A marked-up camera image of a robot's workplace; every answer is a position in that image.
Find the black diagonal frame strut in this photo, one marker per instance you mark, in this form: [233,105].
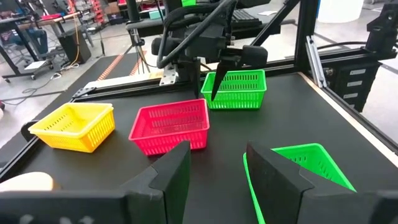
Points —
[273,23]

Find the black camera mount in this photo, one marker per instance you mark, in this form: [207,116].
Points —
[382,28]

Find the silver metal mounting bracket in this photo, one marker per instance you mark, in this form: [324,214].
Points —
[168,76]

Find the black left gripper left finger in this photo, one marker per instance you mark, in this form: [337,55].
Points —
[171,186]

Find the black tripod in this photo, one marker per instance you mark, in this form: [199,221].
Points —
[135,34]

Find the silver aluminium bar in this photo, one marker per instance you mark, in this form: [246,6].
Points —
[315,62]

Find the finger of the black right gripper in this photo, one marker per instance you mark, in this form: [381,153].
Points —
[222,74]
[197,77]

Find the black cabinet white labels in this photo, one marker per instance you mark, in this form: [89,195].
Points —
[354,84]

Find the round wooden lamp base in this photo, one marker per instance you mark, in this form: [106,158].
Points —
[25,182]

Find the black keyboard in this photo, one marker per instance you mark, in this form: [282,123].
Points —
[245,18]

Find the yellow slotted plastic basket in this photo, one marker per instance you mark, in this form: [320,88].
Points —
[74,124]

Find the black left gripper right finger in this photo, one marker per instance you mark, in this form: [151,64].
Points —
[280,193]

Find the black floor mat hazard edge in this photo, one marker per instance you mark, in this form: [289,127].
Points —
[93,67]

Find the wooden top work desk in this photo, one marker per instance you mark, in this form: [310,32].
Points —
[40,23]

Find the red shelf rack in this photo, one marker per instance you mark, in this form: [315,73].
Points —
[97,11]

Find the black corner bracket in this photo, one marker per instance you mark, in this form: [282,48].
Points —
[83,92]

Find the green slotted plastic basket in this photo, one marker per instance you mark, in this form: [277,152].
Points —
[314,161]
[242,90]

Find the red slotted plastic basket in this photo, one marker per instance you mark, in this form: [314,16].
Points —
[168,124]

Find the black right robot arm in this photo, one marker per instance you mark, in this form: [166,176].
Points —
[186,70]

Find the black aluminium table frame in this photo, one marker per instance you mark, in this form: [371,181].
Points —
[306,31]

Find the black box on floor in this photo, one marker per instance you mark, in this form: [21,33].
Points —
[74,46]

